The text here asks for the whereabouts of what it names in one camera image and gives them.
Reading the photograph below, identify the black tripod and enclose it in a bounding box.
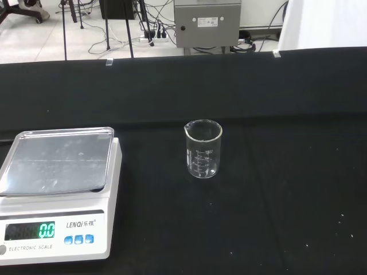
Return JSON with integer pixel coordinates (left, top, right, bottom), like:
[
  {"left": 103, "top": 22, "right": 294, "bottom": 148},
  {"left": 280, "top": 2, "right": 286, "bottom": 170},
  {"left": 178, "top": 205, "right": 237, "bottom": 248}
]
[
  {"left": 103, "top": 0, "right": 155, "bottom": 58},
  {"left": 59, "top": 0, "right": 84, "bottom": 61}
]

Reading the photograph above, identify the white power strip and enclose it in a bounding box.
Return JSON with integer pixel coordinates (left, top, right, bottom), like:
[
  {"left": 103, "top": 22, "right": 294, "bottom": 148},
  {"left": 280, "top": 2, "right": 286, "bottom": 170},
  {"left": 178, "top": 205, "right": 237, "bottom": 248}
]
[{"left": 139, "top": 35, "right": 170, "bottom": 44}]

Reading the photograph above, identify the grey metal control cabinet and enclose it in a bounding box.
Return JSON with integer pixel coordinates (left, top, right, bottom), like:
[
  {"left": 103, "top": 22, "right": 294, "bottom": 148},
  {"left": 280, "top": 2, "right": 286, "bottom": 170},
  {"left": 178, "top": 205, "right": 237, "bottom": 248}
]
[{"left": 173, "top": 0, "right": 243, "bottom": 56}]

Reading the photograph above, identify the white electronic balance, steel pan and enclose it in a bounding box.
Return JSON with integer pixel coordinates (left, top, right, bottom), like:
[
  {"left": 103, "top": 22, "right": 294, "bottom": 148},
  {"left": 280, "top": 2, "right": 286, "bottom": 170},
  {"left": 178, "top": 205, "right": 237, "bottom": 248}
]
[{"left": 0, "top": 126, "right": 124, "bottom": 266}]

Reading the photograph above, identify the black cable bundle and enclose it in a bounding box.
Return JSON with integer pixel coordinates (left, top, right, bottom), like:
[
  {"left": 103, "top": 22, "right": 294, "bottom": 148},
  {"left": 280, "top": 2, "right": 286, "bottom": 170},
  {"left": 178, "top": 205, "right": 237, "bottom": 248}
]
[{"left": 193, "top": 29, "right": 272, "bottom": 55}]

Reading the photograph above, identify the black box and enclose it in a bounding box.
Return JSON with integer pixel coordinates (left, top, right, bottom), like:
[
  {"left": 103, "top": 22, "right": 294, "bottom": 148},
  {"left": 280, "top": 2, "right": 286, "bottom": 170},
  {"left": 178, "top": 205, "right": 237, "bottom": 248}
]
[{"left": 98, "top": 0, "right": 137, "bottom": 21}]

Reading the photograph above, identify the person's foot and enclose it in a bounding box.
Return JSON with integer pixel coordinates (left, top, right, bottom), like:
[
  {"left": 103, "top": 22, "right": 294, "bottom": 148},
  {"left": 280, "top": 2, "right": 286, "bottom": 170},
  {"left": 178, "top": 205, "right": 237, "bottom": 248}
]
[{"left": 17, "top": 0, "right": 51, "bottom": 19}]

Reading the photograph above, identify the white floor cable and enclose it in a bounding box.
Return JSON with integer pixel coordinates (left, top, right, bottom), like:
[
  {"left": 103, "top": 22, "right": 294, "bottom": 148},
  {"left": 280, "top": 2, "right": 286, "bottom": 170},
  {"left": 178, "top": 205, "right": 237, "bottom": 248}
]
[{"left": 87, "top": 19, "right": 142, "bottom": 56}]

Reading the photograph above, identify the pale board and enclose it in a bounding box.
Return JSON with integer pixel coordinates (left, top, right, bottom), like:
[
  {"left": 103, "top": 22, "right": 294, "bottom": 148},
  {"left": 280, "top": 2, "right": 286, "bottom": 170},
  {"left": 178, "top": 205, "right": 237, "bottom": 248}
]
[{"left": 277, "top": 0, "right": 367, "bottom": 53}]

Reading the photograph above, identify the black office chair base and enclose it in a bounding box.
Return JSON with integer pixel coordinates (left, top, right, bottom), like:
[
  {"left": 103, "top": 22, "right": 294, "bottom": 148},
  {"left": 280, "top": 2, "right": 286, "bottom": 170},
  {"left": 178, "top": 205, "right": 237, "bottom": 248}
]
[{"left": 0, "top": 0, "right": 44, "bottom": 25}]

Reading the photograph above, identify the black bench cloth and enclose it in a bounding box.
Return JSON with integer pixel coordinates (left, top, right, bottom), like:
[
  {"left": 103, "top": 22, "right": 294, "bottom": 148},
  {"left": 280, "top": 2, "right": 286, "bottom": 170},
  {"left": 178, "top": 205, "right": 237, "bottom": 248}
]
[{"left": 0, "top": 46, "right": 367, "bottom": 275}]

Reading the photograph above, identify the grey cable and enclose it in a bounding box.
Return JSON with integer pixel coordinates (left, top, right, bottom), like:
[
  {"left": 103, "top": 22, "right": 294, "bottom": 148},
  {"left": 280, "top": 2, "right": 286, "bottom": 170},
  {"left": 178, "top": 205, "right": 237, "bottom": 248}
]
[{"left": 268, "top": 0, "right": 290, "bottom": 29}]

